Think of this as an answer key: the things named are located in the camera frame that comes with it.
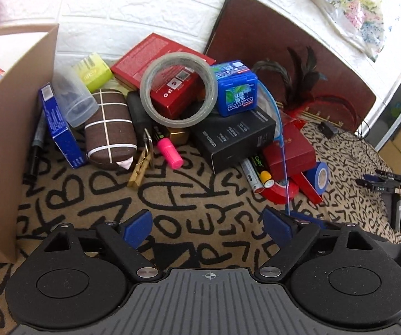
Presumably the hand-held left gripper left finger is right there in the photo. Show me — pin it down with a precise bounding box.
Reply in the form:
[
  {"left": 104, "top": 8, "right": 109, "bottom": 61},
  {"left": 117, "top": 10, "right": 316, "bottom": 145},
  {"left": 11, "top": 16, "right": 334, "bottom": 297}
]
[{"left": 43, "top": 209, "right": 160, "bottom": 283}]

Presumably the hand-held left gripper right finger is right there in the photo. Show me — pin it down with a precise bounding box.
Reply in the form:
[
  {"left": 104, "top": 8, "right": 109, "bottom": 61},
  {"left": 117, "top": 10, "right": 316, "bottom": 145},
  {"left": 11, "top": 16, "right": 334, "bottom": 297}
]
[{"left": 254, "top": 207, "right": 376, "bottom": 283}]

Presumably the brown cardboard box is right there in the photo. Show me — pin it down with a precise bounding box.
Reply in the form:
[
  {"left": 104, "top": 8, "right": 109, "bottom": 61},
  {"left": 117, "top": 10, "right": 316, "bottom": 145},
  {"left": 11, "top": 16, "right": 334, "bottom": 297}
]
[{"left": 0, "top": 24, "right": 60, "bottom": 264}]

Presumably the clear plastic container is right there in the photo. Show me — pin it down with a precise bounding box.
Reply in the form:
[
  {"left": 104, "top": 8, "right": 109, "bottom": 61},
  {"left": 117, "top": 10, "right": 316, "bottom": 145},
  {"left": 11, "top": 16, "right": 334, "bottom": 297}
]
[{"left": 51, "top": 66, "right": 98, "bottom": 129}]

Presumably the red tape roll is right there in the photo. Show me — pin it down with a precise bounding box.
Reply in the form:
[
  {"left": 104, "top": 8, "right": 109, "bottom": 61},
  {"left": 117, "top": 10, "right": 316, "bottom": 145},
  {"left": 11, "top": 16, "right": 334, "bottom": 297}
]
[{"left": 264, "top": 179, "right": 300, "bottom": 205}]

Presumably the red box tray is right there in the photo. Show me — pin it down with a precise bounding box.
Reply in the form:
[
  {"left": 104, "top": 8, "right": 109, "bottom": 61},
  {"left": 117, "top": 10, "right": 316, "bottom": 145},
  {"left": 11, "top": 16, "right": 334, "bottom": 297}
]
[{"left": 290, "top": 172, "right": 324, "bottom": 205}]

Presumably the yellow cap marker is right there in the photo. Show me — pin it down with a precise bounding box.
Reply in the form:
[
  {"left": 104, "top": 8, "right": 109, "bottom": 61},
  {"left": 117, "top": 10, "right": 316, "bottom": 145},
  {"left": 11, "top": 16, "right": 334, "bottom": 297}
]
[{"left": 252, "top": 155, "right": 275, "bottom": 188}]

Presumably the white marker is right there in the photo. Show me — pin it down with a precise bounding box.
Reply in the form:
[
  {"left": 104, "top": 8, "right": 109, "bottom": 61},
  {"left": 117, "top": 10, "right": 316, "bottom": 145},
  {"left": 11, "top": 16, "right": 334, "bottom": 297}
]
[{"left": 240, "top": 158, "right": 266, "bottom": 195}]

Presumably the wooden clothespin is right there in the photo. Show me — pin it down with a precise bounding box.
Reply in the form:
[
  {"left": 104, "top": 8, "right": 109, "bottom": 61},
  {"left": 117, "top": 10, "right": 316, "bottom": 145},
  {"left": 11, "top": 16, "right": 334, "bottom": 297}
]
[{"left": 127, "top": 146, "right": 152, "bottom": 190}]

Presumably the blue tape roll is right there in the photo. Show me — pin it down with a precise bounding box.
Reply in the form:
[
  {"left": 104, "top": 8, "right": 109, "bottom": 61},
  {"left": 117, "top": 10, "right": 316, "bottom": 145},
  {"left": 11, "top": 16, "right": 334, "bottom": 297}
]
[{"left": 305, "top": 162, "right": 331, "bottom": 197}]

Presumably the letter print tablecloth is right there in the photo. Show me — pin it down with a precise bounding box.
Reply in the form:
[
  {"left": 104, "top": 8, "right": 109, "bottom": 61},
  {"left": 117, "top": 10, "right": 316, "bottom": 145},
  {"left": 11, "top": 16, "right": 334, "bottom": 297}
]
[{"left": 0, "top": 122, "right": 401, "bottom": 335}]

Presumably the black power adapter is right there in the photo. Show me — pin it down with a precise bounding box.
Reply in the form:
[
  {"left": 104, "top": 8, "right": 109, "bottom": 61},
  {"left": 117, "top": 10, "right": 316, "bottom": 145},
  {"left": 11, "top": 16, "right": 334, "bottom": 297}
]
[{"left": 317, "top": 120, "right": 340, "bottom": 139}]

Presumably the red gift box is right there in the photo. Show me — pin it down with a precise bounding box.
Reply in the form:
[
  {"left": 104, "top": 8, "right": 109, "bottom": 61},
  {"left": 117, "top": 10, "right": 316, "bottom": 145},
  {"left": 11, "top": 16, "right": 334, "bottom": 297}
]
[{"left": 263, "top": 121, "right": 316, "bottom": 183}]

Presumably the pink marker cap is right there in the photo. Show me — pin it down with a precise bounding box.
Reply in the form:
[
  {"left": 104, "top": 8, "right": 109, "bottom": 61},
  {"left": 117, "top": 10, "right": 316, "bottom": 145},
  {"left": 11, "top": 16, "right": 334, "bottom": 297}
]
[{"left": 156, "top": 137, "right": 184, "bottom": 170}]

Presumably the metal clip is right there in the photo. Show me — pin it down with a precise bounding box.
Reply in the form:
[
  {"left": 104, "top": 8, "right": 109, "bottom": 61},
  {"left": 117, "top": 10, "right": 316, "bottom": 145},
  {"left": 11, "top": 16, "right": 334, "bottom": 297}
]
[{"left": 142, "top": 127, "right": 154, "bottom": 151}]

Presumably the black box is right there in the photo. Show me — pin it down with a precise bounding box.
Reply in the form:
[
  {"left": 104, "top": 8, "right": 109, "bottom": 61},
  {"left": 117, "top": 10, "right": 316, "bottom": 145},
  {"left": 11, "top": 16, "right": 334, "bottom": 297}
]
[{"left": 189, "top": 107, "right": 277, "bottom": 175}]

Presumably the gold box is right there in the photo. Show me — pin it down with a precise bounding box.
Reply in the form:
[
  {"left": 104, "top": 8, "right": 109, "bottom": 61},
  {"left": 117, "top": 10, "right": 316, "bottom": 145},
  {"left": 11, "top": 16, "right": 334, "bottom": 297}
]
[{"left": 167, "top": 127, "right": 191, "bottom": 146}]

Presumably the brown checked pouch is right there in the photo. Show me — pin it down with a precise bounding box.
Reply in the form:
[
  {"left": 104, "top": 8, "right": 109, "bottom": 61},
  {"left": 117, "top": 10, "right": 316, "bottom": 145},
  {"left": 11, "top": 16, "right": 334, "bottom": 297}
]
[{"left": 83, "top": 88, "right": 139, "bottom": 172}]

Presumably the black pouch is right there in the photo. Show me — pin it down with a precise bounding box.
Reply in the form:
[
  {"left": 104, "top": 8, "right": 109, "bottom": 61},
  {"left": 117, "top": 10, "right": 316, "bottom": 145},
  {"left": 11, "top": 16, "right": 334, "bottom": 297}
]
[{"left": 127, "top": 91, "right": 156, "bottom": 137}]

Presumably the small blue box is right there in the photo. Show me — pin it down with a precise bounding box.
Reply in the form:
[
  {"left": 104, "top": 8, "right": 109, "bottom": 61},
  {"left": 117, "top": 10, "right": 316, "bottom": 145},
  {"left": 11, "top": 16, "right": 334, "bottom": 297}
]
[{"left": 38, "top": 83, "right": 89, "bottom": 170}]

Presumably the clear tape roll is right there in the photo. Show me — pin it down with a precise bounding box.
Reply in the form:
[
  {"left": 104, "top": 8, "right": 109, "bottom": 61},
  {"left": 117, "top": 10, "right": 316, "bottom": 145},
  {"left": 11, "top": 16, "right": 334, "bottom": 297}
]
[{"left": 139, "top": 52, "right": 219, "bottom": 129}]

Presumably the black feather red headband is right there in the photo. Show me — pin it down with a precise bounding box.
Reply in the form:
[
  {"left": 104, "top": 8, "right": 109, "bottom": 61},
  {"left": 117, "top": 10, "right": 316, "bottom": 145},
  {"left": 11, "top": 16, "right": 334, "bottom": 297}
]
[{"left": 252, "top": 46, "right": 360, "bottom": 127}]

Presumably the black marker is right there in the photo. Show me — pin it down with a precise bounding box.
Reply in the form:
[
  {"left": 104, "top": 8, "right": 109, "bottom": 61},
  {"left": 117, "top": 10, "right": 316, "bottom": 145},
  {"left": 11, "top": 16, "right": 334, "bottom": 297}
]
[{"left": 25, "top": 109, "right": 48, "bottom": 179}]

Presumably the small red box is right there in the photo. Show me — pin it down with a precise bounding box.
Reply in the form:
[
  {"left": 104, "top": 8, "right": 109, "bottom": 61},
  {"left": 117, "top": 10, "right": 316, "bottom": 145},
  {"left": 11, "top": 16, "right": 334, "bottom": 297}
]
[{"left": 149, "top": 66, "right": 201, "bottom": 120}]

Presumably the blue mint box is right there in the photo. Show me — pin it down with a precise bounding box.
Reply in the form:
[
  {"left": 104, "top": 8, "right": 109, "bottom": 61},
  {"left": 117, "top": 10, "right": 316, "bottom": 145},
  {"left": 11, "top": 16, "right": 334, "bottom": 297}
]
[{"left": 211, "top": 60, "right": 260, "bottom": 118}]

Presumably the yellow-green box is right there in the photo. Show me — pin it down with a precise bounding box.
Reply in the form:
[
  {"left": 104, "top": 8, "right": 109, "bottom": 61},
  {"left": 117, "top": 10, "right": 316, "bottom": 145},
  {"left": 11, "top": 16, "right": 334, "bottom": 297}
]
[{"left": 71, "top": 52, "right": 114, "bottom": 93}]

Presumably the floral plastic bag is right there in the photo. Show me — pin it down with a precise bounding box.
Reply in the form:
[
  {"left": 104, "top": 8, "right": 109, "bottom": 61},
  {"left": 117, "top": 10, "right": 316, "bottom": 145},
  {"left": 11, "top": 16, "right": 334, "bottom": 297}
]
[{"left": 307, "top": 0, "right": 387, "bottom": 63}]

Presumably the flat red box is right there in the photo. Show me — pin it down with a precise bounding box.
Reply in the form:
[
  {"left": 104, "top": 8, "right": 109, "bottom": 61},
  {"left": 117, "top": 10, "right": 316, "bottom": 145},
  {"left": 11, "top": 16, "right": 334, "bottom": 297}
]
[{"left": 110, "top": 33, "right": 215, "bottom": 90}]

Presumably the brown wooden board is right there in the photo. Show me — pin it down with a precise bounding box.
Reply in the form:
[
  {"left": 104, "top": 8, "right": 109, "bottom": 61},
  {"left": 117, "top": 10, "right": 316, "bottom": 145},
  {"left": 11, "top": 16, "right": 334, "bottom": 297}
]
[{"left": 203, "top": 0, "right": 378, "bottom": 134}]

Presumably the black adapter cable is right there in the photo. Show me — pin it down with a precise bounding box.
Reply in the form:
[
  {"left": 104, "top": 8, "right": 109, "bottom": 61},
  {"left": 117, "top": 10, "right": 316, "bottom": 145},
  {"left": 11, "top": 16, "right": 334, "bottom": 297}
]
[{"left": 338, "top": 120, "right": 384, "bottom": 156}]

